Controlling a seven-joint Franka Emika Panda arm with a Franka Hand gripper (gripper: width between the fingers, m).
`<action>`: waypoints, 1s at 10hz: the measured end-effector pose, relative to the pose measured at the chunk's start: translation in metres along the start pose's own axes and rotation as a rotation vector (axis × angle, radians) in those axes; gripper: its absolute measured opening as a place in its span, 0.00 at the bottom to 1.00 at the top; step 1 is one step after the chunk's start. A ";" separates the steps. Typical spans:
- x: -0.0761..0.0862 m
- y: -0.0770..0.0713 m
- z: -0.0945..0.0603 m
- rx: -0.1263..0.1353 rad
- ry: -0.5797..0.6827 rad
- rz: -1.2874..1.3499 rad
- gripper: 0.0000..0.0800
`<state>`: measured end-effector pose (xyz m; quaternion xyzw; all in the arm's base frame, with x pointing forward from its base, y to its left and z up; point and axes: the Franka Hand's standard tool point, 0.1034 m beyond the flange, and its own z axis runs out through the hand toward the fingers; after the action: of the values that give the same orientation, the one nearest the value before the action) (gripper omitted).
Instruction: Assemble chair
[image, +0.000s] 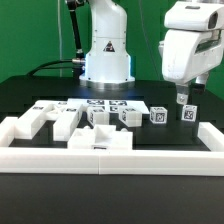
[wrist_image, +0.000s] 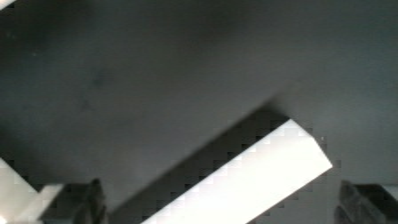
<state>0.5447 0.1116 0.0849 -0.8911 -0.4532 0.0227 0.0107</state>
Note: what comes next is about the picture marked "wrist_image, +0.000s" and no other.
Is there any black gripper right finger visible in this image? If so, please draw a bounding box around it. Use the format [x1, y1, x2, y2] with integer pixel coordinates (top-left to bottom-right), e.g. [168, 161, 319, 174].
[334, 181, 398, 224]

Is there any white U-shaped fence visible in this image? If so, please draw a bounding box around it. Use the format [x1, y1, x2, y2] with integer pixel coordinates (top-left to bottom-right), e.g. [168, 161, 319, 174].
[0, 158, 64, 224]

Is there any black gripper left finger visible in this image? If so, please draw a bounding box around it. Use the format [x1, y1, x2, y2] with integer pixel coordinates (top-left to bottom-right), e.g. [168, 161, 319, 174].
[39, 179, 108, 224]

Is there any white chair seat part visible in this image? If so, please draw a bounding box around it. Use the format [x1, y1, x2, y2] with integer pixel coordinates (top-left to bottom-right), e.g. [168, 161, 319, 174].
[110, 106, 332, 224]

